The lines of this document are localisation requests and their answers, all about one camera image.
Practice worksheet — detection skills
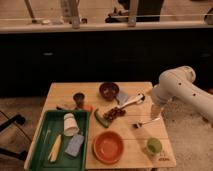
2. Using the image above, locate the silver metal fork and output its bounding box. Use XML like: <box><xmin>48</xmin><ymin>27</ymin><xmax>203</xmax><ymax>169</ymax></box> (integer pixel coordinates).
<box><xmin>133</xmin><ymin>117</ymin><xmax>160</xmax><ymax>129</ymax></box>

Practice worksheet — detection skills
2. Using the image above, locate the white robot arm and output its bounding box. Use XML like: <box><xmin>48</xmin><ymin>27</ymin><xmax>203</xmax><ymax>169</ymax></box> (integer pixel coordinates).
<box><xmin>151</xmin><ymin>66</ymin><xmax>213</xmax><ymax>124</ymax></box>

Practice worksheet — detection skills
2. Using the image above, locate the dark maroon bowl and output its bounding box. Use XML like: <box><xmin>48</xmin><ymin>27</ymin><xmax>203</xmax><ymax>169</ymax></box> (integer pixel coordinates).
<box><xmin>99</xmin><ymin>82</ymin><xmax>119</xmax><ymax>101</ymax></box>

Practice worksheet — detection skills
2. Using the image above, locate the orange red bowl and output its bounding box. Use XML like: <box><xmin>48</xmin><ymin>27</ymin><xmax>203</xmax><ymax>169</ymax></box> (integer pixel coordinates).
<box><xmin>92</xmin><ymin>131</ymin><xmax>124</xmax><ymax>165</ymax></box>

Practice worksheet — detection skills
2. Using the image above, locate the white serving spoon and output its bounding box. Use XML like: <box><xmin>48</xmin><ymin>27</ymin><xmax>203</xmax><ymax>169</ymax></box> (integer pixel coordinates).
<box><xmin>118</xmin><ymin>93</ymin><xmax>145</xmax><ymax>109</ymax></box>

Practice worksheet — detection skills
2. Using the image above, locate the wooden folding table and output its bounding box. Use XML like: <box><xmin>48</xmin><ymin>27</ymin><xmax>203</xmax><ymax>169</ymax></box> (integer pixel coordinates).
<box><xmin>23</xmin><ymin>81</ymin><xmax>178</xmax><ymax>171</ymax></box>

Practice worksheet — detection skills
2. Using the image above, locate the green lidded cup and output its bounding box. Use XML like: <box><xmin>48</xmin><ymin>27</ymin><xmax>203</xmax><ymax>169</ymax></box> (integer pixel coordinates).
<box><xmin>146</xmin><ymin>137</ymin><xmax>162</xmax><ymax>155</ymax></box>

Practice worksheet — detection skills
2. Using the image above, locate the grey cloth piece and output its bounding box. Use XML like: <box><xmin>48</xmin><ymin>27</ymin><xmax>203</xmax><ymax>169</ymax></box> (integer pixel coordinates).
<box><xmin>116</xmin><ymin>91</ymin><xmax>129</xmax><ymax>105</ymax></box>

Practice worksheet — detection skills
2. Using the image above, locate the brown grape bunch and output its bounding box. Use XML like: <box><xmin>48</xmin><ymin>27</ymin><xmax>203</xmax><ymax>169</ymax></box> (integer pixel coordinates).
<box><xmin>103</xmin><ymin>107</ymin><xmax>126</xmax><ymax>122</ymax></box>

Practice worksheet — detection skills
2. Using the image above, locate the green chili pepper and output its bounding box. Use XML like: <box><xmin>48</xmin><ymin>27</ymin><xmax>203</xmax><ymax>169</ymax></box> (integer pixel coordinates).
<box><xmin>94</xmin><ymin>109</ymin><xmax>110</xmax><ymax>128</ymax></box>

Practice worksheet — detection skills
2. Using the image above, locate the orange carrot toy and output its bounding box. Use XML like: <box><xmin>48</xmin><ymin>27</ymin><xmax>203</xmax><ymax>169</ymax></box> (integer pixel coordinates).
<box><xmin>83</xmin><ymin>105</ymin><xmax>93</xmax><ymax>114</ymax></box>

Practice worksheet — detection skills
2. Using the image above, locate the small dark cup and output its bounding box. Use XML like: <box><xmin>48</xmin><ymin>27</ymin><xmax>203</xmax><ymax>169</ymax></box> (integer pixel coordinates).
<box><xmin>73</xmin><ymin>92</ymin><xmax>85</xmax><ymax>108</ymax></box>

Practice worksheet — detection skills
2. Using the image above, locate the white paper cup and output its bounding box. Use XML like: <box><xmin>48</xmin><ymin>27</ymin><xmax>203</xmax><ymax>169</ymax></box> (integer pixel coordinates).
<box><xmin>64</xmin><ymin>113</ymin><xmax>79</xmax><ymax>136</ymax></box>

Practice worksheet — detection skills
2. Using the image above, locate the blue grey sponge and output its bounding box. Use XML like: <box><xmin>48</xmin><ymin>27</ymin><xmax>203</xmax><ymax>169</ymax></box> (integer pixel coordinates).
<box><xmin>65</xmin><ymin>134</ymin><xmax>84</xmax><ymax>157</ymax></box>

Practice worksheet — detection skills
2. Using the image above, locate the green plastic tray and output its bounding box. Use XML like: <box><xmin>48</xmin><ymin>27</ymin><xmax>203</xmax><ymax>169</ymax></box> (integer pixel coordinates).
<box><xmin>27</xmin><ymin>110</ymin><xmax>89</xmax><ymax>171</ymax></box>

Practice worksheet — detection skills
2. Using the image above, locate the black chair base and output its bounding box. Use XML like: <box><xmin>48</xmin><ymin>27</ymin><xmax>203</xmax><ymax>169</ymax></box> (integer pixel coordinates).
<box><xmin>0</xmin><ymin>110</ymin><xmax>28</xmax><ymax>161</ymax></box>

